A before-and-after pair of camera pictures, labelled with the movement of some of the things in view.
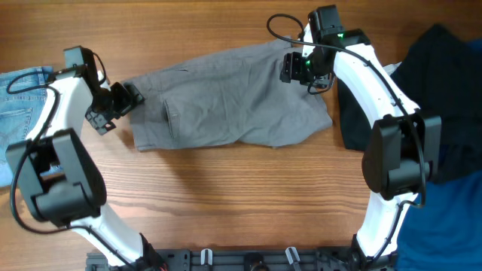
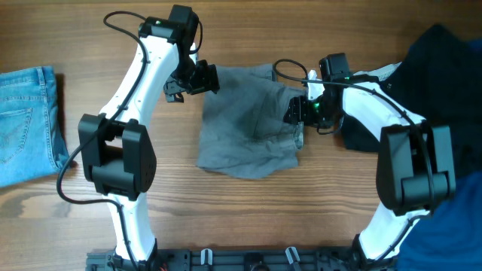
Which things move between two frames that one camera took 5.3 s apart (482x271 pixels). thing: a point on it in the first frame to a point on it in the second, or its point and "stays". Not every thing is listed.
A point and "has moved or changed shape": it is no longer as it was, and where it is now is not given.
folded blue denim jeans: x=22 y=100 stays
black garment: x=441 y=72 stays
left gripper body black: x=123 y=99 to x=203 y=77
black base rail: x=242 y=259 stays
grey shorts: x=237 y=97 has moved or changed shape
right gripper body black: x=292 y=68 to x=296 y=113
